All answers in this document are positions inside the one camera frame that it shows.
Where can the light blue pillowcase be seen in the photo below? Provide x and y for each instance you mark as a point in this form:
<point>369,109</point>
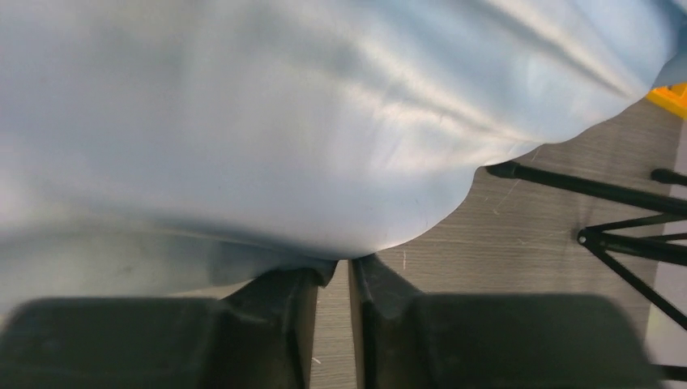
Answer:
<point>157,147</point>

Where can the yellow block near tripod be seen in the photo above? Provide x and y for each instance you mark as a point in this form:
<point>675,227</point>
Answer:
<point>671,98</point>

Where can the black tripod stand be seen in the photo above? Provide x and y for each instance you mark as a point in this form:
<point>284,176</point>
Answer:
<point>641,239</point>

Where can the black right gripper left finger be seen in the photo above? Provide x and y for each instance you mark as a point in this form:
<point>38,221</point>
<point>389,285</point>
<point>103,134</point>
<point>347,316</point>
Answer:
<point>261,336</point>

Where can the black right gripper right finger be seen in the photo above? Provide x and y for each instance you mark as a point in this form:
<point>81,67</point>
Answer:
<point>408,338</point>

